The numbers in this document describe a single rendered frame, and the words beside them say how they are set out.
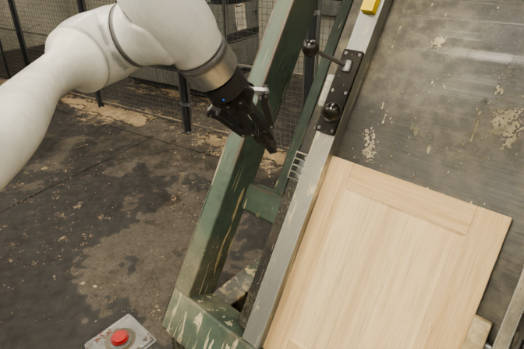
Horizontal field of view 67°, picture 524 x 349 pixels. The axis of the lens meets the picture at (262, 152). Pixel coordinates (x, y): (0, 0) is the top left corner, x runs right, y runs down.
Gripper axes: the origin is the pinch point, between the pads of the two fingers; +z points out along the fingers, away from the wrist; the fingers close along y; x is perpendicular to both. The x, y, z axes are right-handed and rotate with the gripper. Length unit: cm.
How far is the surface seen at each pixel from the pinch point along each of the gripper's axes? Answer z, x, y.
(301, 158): 18.1, -6.0, -1.3
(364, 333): 29.4, 33.2, -7.9
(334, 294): 27.5, 25.0, -3.2
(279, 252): 23.6, 14.9, 7.9
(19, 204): 107, -98, 256
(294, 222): 20.5, 9.5, 2.5
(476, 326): 24, 35, -29
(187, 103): 185, -233, 170
